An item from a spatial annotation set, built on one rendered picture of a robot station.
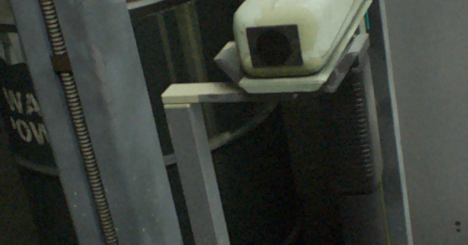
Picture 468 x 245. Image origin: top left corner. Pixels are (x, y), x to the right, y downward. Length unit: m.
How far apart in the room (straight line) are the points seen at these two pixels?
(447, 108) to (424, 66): 0.06
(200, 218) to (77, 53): 0.15
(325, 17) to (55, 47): 0.23
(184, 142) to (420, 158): 0.65
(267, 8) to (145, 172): 0.24
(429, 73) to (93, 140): 0.55
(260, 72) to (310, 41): 0.03
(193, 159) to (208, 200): 0.03
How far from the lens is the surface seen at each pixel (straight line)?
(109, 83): 0.62
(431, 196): 1.17
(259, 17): 0.46
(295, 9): 0.45
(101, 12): 0.62
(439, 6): 1.06
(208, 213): 0.54
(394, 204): 0.74
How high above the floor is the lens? 1.28
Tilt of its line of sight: 23 degrees down
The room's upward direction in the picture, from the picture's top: 11 degrees counter-clockwise
